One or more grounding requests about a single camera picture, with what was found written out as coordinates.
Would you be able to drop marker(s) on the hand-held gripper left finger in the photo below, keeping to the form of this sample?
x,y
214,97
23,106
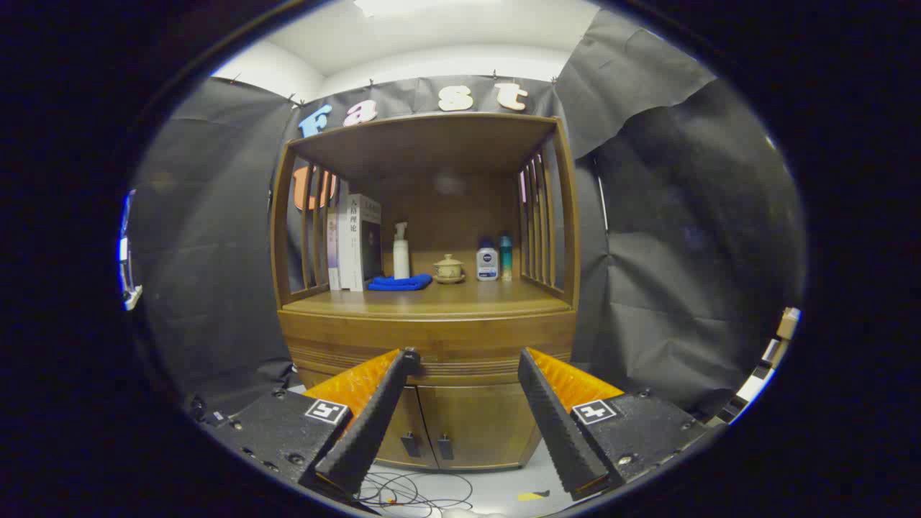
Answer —
x,y
374,424

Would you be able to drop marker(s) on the beige lidded teacup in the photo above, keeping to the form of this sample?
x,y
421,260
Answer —
x,y
449,270

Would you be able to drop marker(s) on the white bottle with blue cap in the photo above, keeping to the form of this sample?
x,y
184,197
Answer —
x,y
487,265

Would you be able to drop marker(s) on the white wall fixture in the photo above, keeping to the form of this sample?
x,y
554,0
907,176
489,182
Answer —
x,y
131,295

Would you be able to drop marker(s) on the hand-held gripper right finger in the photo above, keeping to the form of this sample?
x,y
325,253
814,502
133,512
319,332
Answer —
x,y
554,424

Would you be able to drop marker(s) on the teal slim bottle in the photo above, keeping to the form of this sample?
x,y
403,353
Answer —
x,y
506,259

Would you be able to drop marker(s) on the wooden cabinet door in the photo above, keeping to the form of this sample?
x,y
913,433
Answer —
x,y
406,424
482,424

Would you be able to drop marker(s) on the pale stacked boxes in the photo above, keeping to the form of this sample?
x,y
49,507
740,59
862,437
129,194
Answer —
x,y
770,352

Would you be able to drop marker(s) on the blue folded cloth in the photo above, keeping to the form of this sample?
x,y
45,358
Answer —
x,y
399,283

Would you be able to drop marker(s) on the thin pale book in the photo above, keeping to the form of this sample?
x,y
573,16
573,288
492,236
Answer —
x,y
332,252

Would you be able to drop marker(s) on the thick white book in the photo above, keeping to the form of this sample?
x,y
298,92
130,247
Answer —
x,y
352,244

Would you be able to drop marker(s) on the wooden drawer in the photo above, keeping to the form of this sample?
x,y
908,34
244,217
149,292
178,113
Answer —
x,y
468,338

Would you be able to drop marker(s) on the wooden countertop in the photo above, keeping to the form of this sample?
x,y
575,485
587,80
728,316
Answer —
x,y
489,295

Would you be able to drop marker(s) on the wooden cabinet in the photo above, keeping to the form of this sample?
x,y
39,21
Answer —
x,y
432,144

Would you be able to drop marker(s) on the white pump bottle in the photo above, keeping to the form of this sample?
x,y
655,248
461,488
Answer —
x,y
401,262

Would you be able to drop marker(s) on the yellow tape piece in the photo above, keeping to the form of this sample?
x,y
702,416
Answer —
x,y
531,496

